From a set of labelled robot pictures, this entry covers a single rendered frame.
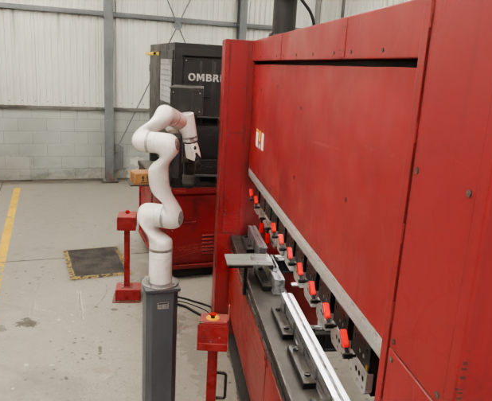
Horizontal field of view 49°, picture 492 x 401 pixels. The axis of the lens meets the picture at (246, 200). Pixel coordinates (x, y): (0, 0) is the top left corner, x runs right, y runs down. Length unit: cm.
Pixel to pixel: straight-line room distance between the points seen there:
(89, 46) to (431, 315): 916
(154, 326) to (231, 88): 181
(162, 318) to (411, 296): 207
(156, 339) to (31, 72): 734
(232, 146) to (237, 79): 48
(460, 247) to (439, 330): 14
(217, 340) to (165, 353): 29
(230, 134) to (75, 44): 613
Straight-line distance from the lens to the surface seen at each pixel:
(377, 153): 160
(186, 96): 401
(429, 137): 87
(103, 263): 591
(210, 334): 288
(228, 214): 402
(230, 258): 322
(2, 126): 983
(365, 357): 172
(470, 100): 78
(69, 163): 991
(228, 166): 394
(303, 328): 253
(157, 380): 303
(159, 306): 282
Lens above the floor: 212
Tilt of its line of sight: 14 degrees down
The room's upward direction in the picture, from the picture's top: 3 degrees clockwise
